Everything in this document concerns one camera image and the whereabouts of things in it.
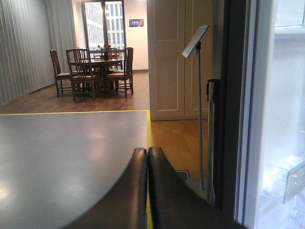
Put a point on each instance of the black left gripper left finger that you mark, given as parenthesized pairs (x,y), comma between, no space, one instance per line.
(124,205)

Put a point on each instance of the grey vertical curtain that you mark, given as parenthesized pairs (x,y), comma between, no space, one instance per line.
(29,29)

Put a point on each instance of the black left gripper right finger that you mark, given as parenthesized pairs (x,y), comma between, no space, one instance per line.
(173,204)

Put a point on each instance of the right wooden chair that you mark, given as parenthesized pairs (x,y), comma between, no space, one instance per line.
(121,81)

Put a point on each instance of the chrome barrier post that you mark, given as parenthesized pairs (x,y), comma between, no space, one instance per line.
(213,96)

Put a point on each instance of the round wooden dining table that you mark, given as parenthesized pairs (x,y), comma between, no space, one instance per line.
(100,68)

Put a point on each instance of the left wooden chair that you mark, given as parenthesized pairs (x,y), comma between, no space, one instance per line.
(58,75)

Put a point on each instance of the vase with red flowers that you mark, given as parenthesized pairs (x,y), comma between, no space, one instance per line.
(106,49)

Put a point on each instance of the white panelled cupboard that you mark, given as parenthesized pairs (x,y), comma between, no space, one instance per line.
(172,77)

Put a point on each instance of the front wooden chair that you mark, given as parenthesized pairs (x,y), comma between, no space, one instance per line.
(83,78)

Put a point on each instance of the silver sign stand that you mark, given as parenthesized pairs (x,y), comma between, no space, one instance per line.
(197,183)

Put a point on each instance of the wooden chair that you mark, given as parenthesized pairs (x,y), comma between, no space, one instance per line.
(121,81)
(83,78)
(58,75)

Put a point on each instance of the blue wall sign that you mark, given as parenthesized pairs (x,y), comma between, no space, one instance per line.
(136,22)

